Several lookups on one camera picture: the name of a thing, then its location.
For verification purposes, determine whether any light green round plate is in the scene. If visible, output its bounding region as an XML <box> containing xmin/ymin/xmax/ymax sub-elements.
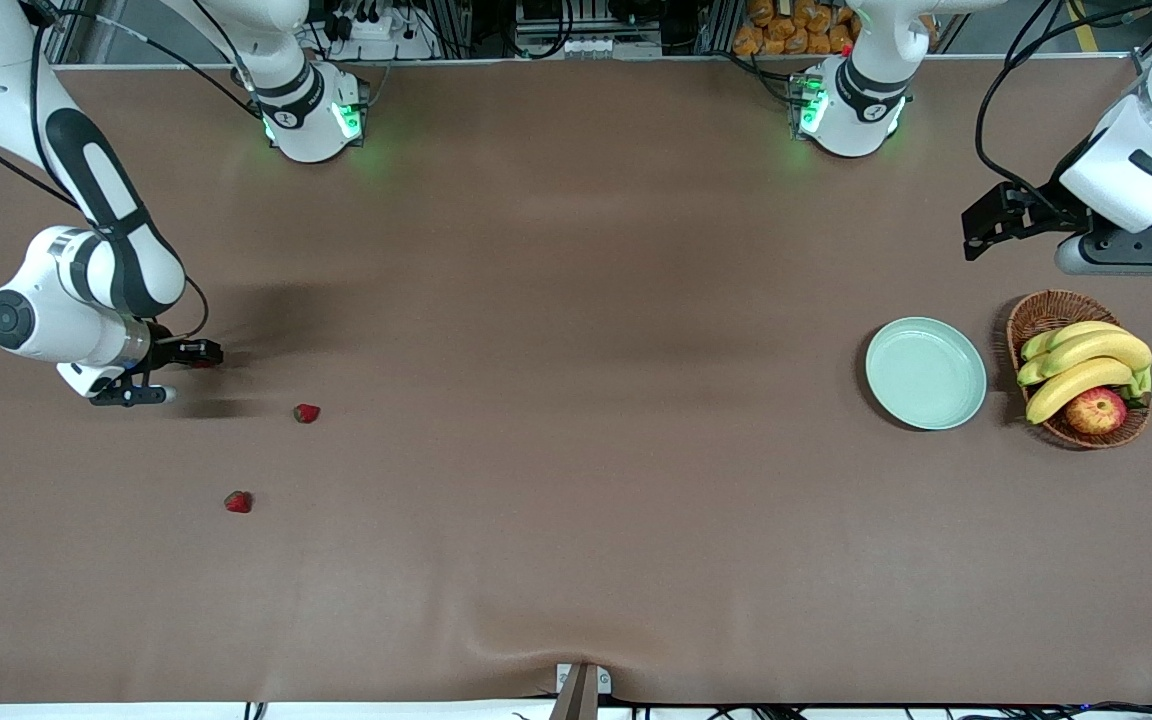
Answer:
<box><xmin>865</xmin><ymin>317</ymin><xmax>988</xmax><ymax>432</ymax></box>

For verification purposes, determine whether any brown wicker basket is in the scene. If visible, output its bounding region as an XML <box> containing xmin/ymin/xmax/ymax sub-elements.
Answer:
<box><xmin>1006</xmin><ymin>290</ymin><xmax>1152</xmax><ymax>451</ymax></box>

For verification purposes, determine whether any red yellow apple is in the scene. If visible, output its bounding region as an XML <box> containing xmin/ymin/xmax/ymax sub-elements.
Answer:
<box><xmin>1064</xmin><ymin>387</ymin><xmax>1129</xmax><ymax>436</ymax></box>

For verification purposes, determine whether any pile of orange buns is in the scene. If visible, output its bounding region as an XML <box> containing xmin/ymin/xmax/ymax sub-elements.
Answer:
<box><xmin>733</xmin><ymin>0</ymin><xmax>862</xmax><ymax>56</ymax></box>

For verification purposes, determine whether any white power strip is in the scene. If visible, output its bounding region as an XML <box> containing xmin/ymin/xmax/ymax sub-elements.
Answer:
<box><xmin>321</xmin><ymin>0</ymin><xmax>417</xmax><ymax>61</ymax></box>

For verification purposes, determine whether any brown table cover mat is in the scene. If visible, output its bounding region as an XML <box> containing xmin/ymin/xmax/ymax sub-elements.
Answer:
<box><xmin>0</xmin><ymin>55</ymin><xmax>1152</xmax><ymax>706</ymax></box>

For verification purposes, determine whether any dark right arm cable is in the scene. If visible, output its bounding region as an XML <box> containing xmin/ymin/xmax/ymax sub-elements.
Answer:
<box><xmin>0</xmin><ymin>0</ymin><xmax>267</xmax><ymax>346</ymax></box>

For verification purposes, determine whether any dark arm cable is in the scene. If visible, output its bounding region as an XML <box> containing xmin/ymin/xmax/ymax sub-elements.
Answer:
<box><xmin>0</xmin><ymin>0</ymin><xmax>267</xmax><ymax>346</ymax></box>
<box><xmin>974</xmin><ymin>0</ymin><xmax>1152</xmax><ymax>216</ymax></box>

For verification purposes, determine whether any dark left arm cable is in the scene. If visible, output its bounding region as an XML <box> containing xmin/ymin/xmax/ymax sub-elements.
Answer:
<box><xmin>974</xmin><ymin>0</ymin><xmax>1152</xmax><ymax>216</ymax></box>

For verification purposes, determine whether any small metal table bracket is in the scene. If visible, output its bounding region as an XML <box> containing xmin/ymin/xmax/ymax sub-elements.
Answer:
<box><xmin>555</xmin><ymin>663</ymin><xmax>613</xmax><ymax>697</ymax></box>

